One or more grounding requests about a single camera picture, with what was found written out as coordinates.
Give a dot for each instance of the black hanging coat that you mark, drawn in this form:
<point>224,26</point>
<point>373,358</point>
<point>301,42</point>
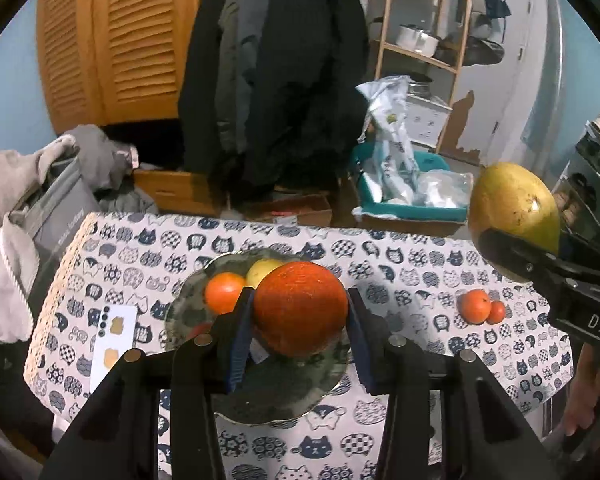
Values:
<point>305,85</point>

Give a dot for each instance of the metal pot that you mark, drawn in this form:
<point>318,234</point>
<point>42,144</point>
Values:
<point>417,40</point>

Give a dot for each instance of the shoe rack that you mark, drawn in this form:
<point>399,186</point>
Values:
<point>595,160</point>

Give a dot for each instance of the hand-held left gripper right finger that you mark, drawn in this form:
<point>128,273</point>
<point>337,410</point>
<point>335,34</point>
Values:
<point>362,347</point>

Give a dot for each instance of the clear plastic bag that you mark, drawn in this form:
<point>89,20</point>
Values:
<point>442,190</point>

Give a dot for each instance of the round metal tin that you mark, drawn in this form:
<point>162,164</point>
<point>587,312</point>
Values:
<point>420,85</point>

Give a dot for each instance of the grey fabric bag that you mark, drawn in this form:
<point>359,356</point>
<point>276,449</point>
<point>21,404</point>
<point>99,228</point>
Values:
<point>65,220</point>

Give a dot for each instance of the white printed plastic bag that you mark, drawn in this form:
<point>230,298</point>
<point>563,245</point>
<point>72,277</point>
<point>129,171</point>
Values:
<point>390,125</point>

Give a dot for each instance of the yellow pear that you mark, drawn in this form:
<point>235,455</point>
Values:
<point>261,272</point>

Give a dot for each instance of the grey hanging jacket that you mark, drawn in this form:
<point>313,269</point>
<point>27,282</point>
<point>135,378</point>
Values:
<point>235,60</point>

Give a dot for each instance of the cat print tablecloth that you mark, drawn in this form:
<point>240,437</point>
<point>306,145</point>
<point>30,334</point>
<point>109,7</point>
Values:
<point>130,270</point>

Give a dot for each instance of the pink white tag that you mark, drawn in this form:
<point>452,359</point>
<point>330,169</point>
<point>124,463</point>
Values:
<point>132,156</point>

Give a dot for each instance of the teal lined cardboard box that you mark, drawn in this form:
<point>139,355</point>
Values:
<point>375,197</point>

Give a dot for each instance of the white printed storage box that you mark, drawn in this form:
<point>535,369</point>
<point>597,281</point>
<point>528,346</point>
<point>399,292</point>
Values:
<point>427,120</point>

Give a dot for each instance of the wooden drawer unit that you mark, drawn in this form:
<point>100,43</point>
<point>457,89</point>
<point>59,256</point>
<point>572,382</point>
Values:
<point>180,192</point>

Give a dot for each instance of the large orange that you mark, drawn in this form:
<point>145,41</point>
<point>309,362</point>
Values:
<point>300,307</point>

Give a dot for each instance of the person's right hand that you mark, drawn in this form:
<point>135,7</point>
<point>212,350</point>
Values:
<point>585,390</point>

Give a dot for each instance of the white door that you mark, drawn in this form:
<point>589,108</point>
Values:
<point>520,70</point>

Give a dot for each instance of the green glass plate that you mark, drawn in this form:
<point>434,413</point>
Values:
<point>280,390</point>

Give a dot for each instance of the yellow-green pear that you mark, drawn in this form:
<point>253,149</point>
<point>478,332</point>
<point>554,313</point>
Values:
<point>512,200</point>

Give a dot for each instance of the wooden shelf rack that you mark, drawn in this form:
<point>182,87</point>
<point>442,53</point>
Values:
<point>386,25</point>

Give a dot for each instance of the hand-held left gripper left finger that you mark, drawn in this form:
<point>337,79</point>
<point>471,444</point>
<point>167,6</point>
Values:
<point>240,342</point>

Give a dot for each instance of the medium tangerine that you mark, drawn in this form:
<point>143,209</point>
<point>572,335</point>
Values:
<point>474,306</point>

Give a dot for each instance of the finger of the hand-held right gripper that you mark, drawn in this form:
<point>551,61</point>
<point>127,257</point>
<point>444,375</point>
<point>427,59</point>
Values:
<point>517,257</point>
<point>585,250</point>

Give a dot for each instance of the small tangerine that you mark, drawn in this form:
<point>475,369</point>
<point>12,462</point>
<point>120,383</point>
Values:
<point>497,312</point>

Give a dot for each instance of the white card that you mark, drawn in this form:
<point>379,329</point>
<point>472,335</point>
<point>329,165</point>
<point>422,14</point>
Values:
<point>125,350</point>

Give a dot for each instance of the dark pan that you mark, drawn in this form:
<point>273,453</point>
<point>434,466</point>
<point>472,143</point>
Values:
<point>482,50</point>

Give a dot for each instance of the wooden louvered cabinet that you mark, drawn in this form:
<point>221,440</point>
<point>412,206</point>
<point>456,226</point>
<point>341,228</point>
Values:
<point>130,35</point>

